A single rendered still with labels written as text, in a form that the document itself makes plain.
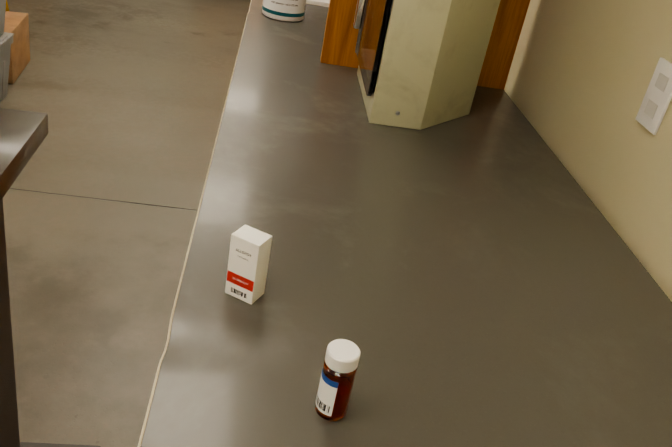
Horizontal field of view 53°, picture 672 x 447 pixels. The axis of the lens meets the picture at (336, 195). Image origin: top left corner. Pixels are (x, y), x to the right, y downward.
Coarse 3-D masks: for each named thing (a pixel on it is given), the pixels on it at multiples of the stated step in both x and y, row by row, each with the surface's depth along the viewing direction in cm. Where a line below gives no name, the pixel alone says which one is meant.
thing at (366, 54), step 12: (372, 0) 150; (384, 0) 133; (372, 12) 147; (384, 12) 132; (372, 24) 145; (384, 24) 133; (372, 36) 143; (360, 48) 160; (372, 48) 141; (360, 60) 157; (372, 60) 139; (372, 72) 137; (372, 84) 138
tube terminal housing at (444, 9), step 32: (416, 0) 130; (448, 0) 130; (480, 0) 138; (416, 32) 133; (448, 32) 134; (480, 32) 144; (384, 64) 136; (416, 64) 136; (448, 64) 140; (480, 64) 150; (384, 96) 139; (416, 96) 139; (448, 96) 146; (416, 128) 143
